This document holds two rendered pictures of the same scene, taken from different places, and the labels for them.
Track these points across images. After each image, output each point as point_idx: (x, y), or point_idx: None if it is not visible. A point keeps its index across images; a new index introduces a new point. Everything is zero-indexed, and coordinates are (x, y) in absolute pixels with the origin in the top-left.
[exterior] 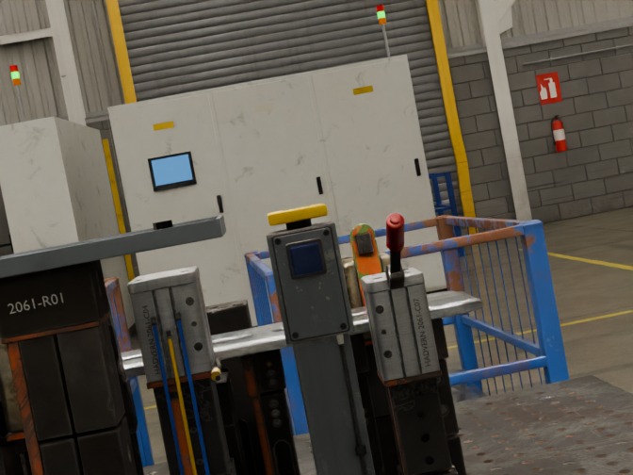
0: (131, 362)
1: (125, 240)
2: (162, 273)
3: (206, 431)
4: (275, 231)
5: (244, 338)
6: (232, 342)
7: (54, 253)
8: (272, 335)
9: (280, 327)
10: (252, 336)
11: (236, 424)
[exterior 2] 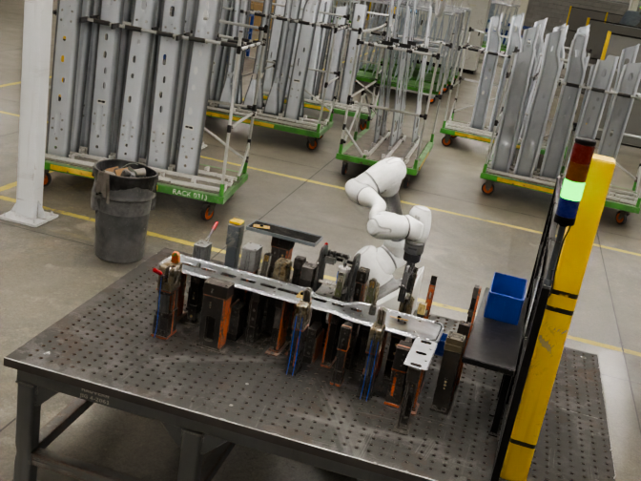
0: (254, 278)
1: (272, 224)
2: (253, 245)
3: None
4: (238, 226)
5: (225, 271)
6: (229, 271)
7: (284, 227)
8: (222, 265)
9: (212, 272)
10: (222, 271)
11: None
